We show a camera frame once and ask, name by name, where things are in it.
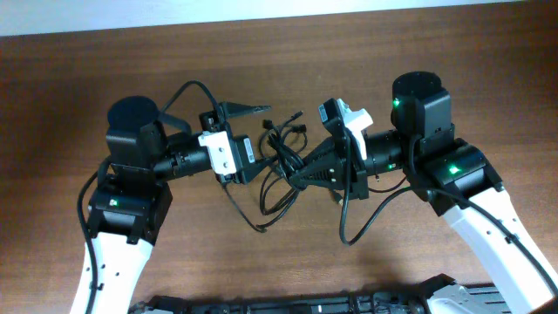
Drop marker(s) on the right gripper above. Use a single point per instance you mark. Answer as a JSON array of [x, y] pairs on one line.
[[316, 167]]

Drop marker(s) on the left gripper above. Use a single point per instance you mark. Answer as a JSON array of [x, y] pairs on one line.
[[238, 148]]

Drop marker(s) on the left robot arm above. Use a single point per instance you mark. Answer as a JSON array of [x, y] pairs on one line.
[[122, 220]]

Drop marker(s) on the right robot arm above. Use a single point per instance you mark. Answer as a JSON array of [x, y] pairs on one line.
[[451, 175]]

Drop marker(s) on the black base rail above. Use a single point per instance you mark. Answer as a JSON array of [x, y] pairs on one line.
[[438, 294]]

